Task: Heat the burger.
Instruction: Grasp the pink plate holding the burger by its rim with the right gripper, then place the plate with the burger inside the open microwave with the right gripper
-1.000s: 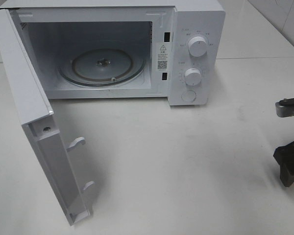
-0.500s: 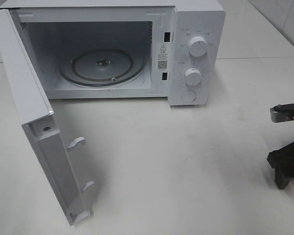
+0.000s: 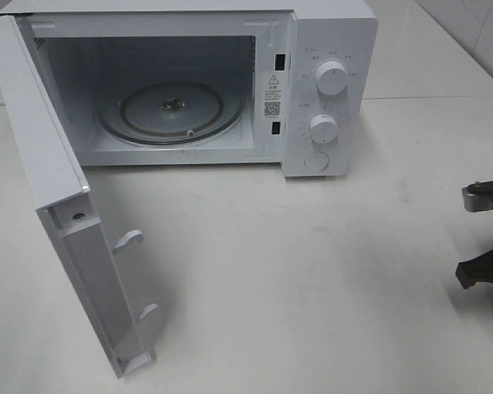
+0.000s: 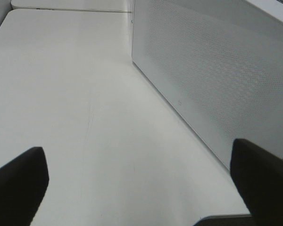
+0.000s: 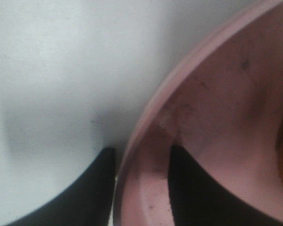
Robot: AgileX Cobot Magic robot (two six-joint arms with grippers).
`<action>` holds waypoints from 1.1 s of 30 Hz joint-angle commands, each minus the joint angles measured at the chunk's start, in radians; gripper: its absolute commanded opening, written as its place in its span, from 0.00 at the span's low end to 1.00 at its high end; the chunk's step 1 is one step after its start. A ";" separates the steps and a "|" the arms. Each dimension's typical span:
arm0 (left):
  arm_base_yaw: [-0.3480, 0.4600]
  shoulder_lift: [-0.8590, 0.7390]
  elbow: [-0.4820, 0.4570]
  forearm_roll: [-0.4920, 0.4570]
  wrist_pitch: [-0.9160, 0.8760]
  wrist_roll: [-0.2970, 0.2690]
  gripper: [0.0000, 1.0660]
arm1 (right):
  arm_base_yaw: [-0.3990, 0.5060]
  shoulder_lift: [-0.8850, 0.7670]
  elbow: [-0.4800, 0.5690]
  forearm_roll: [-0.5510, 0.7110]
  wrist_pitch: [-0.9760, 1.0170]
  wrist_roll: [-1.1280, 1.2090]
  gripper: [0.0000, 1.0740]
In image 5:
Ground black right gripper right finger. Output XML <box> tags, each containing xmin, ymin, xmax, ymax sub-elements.
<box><xmin>168</xmin><ymin>145</ymin><xmax>283</xmax><ymax>226</ymax></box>

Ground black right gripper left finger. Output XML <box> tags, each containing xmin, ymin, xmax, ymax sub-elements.
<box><xmin>11</xmin><ymin>147</ymin><xmax>116</xmax><ymax>226</ymax></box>

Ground pink round plate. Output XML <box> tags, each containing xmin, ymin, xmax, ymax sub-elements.
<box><xmin>113</xmin><ymin>0</ymin><xmax>283</xmax><ymax>226</ymax></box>

